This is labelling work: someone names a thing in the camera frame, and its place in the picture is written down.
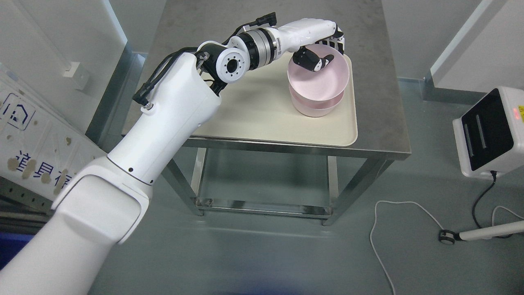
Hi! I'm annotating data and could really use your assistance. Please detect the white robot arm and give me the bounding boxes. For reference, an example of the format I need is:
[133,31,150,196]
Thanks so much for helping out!
[1,14,345,295]

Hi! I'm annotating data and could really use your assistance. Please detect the white black box device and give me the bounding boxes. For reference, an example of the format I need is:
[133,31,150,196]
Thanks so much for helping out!
[452,86,524,179]

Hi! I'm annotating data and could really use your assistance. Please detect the metal shelf rack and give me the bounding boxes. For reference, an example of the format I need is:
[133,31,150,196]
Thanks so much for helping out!
[0,177,54,235]

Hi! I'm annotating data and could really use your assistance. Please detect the pink bowl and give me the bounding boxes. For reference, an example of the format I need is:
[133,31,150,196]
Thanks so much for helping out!
[289,86,345,118]
[287,44,352,102]

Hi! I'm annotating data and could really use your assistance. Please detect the white cable on floor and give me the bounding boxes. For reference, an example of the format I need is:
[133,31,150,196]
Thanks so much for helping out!
[370,200,524,295]

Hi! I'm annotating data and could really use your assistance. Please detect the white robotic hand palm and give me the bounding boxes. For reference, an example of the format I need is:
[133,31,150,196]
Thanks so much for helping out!
[277,18,337,52]

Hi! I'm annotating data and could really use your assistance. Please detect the black power cable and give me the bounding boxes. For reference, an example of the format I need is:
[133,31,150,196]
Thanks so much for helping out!
[472,171,515,238]

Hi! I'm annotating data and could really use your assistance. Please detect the blue plastic bin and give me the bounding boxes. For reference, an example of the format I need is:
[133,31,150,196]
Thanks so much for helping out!
[0,231,35,270]

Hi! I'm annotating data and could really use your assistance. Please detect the white stand leg with caster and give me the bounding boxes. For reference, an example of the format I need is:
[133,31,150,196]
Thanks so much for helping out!
[438,221,524,245]

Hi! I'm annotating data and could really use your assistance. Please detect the white wall socket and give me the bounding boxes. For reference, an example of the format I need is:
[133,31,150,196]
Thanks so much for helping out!
[62,62,90,95]

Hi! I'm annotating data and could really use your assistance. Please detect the white sign board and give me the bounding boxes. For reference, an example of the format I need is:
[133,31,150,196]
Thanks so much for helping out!
[0,65,106,200]

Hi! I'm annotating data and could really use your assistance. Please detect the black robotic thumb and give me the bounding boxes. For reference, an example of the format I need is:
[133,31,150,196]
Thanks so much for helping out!
[292,47,334,72]

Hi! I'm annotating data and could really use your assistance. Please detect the black white robotic fingers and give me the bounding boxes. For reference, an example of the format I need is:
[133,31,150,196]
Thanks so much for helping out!
[318,26,346,54]

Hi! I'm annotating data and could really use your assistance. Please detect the stainless steel table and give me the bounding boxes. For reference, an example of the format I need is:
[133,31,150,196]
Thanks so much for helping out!
[140,0,411,226]

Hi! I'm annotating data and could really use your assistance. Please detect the cream plastic tray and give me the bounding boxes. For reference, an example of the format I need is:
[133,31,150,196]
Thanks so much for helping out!
[193,53,359,147]

